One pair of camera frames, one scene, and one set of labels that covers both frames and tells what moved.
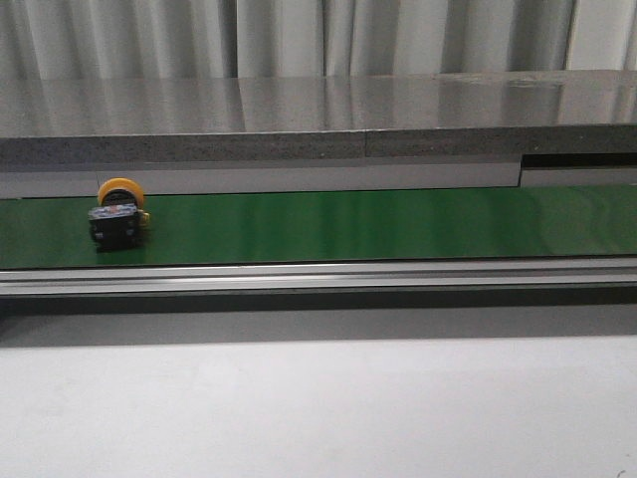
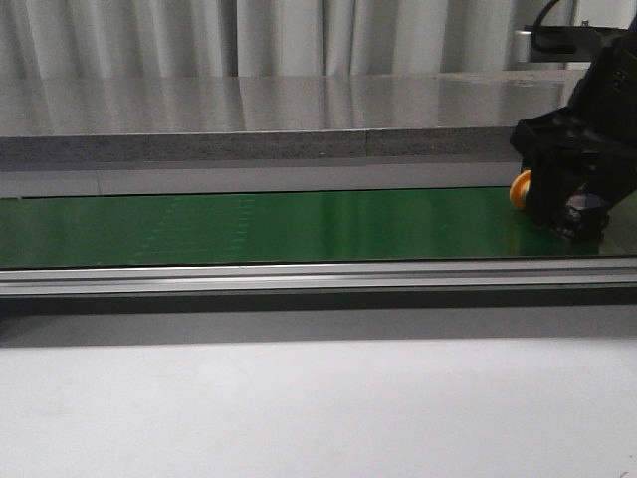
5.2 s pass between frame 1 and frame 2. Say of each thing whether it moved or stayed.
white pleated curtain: stayed
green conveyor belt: stayed
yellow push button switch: moved
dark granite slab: stayed
